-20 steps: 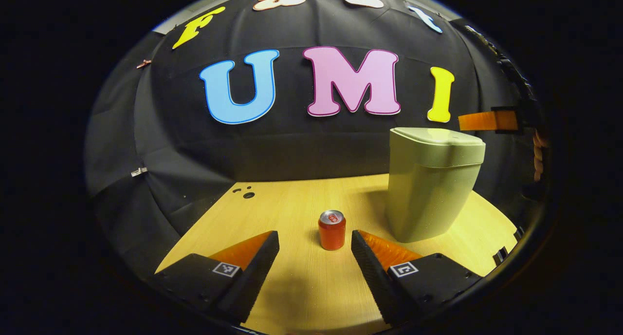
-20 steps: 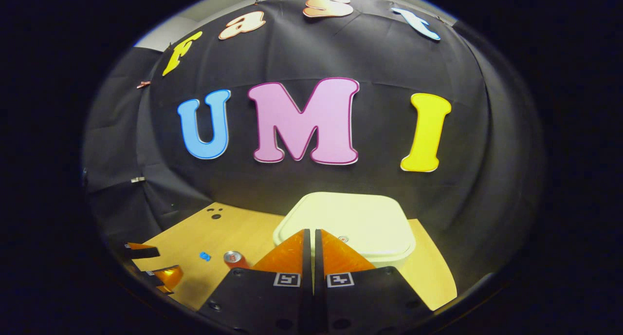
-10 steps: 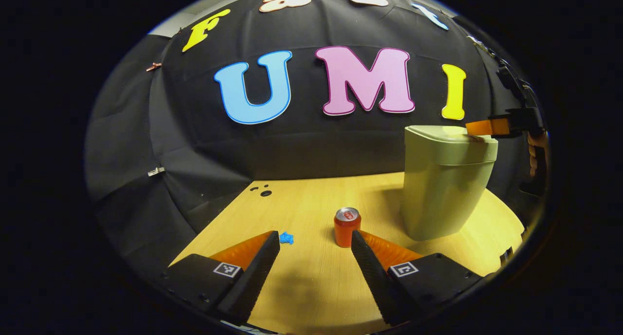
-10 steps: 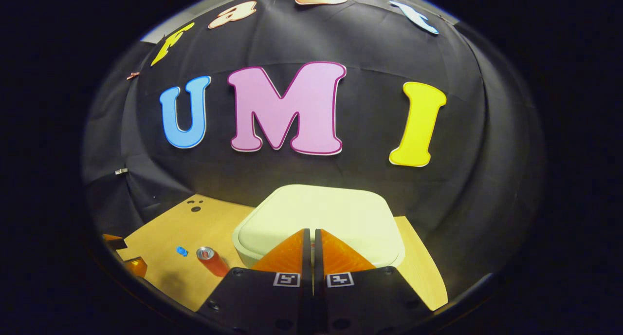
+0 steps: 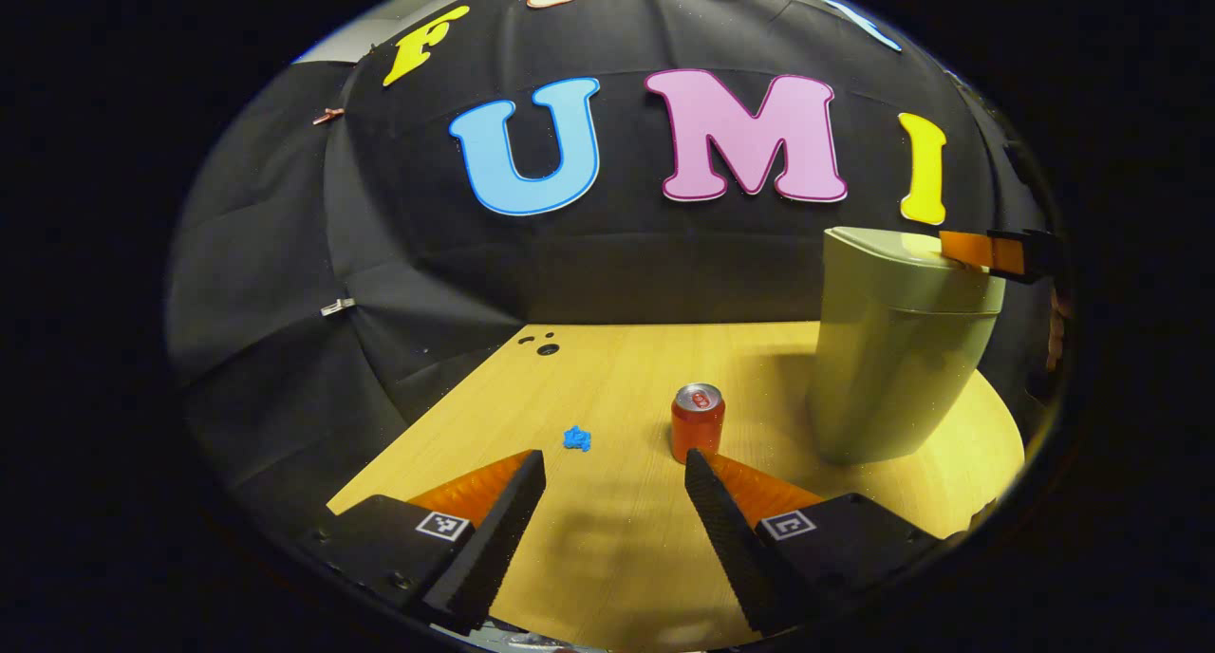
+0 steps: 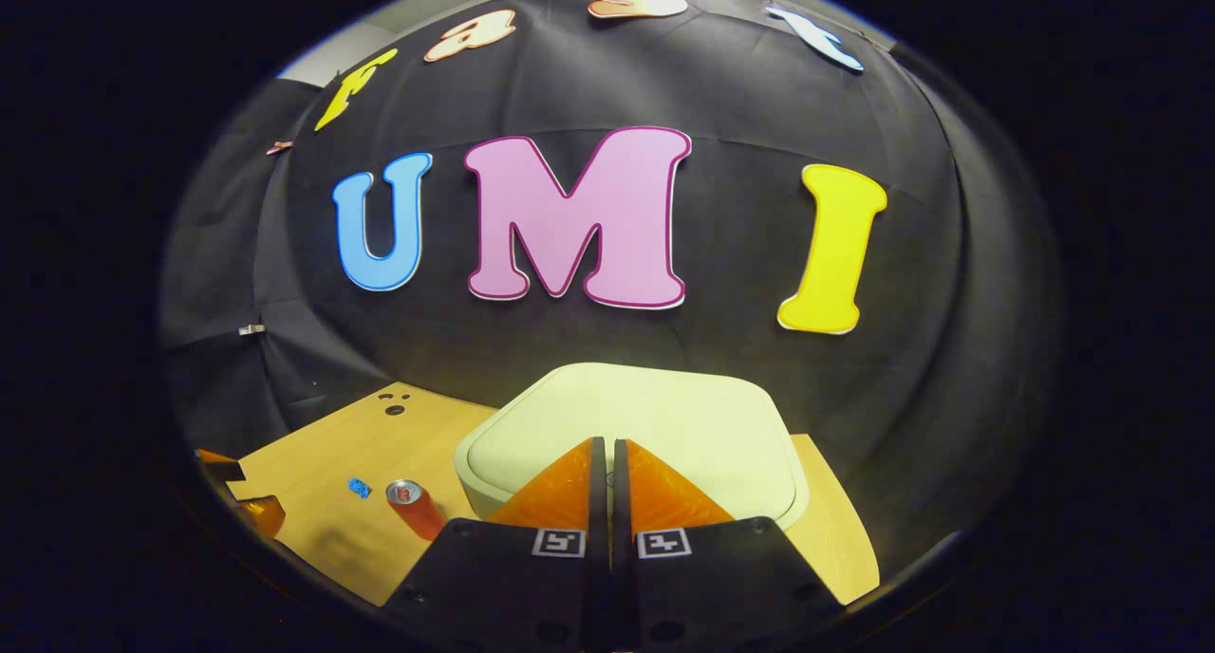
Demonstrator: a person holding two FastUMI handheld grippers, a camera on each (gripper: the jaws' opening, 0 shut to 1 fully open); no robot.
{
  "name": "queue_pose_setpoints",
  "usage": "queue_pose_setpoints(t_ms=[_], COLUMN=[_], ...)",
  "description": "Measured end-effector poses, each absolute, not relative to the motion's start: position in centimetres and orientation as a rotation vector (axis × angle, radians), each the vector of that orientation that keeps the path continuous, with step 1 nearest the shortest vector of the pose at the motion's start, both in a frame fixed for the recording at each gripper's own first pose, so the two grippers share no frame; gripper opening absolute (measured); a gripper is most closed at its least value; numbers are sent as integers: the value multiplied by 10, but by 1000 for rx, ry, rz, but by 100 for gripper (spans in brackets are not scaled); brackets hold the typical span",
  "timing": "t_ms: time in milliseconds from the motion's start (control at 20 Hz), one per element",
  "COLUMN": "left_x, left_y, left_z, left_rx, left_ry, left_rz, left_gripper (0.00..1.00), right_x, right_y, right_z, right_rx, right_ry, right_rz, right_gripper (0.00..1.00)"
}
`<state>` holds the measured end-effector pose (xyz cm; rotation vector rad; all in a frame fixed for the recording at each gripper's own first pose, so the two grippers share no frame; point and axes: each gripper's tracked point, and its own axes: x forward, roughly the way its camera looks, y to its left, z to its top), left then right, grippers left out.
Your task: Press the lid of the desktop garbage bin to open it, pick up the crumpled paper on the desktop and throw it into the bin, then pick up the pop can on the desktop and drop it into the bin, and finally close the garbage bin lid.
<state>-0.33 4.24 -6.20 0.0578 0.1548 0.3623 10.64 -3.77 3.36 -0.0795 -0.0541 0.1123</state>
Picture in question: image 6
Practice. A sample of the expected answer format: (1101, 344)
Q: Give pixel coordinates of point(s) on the blue paper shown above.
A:
(359, 488)

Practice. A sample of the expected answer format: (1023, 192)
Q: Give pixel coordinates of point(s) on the copper metal clip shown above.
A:
(279, 147)

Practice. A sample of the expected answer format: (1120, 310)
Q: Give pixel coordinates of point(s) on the red pop can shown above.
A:
(418, 513)

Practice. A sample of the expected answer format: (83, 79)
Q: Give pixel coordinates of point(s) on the pale green desktop garbage bin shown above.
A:
(664, 416)

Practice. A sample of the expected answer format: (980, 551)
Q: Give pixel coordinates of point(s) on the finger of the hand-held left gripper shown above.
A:
(218, 465)
(263, 515)

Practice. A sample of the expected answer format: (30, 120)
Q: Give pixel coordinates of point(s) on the wooden desktop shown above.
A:
(332, 530)

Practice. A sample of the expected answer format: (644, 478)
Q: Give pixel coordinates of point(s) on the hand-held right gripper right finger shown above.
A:
(693, 587)

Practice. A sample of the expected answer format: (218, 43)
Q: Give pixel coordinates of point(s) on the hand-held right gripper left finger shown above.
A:
(532, 587)

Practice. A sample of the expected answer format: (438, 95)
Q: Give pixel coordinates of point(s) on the black backdrop cloth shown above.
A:
(721, 340)

